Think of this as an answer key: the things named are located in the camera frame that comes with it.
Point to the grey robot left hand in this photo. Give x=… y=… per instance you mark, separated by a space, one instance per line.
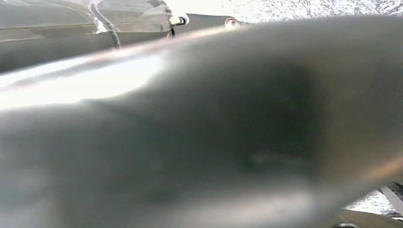
x=220 y=126

